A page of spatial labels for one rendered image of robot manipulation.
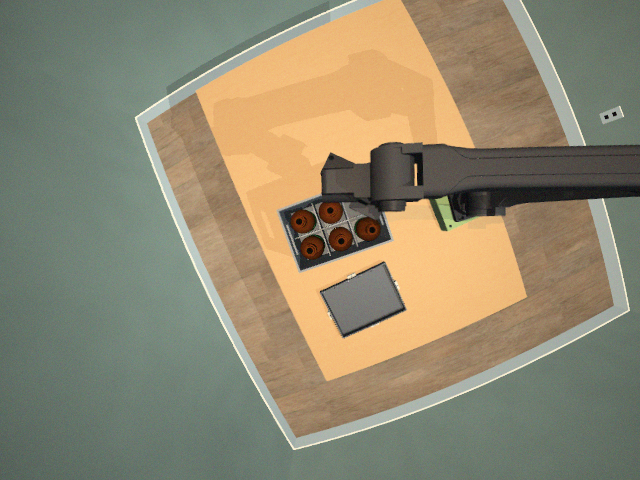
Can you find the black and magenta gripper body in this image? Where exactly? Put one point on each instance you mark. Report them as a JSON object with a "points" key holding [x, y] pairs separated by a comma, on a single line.
{"points": [[368, 210]]}

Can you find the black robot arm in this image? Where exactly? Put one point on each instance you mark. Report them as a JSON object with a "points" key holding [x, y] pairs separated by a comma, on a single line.
{"points": [[558, 173]]}

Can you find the dark grey crate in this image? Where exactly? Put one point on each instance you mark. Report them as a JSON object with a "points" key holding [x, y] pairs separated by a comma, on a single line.
{"points": [[303, 264]]}

